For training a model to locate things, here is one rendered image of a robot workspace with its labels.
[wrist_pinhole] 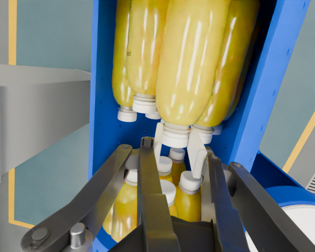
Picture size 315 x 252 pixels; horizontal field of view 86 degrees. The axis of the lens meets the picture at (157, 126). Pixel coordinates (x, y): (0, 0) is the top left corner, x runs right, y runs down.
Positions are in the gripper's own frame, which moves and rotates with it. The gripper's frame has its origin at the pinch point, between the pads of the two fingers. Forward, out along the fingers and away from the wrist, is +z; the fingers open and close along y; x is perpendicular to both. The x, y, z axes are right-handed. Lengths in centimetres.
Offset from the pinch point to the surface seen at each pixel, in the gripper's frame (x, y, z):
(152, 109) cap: 1.9, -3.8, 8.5
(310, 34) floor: 49, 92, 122
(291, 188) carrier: -17.4, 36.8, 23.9
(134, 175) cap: -10.4, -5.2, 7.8
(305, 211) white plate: -19.2, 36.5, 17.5
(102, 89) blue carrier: 3.2, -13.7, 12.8
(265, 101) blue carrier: 6.4, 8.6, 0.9
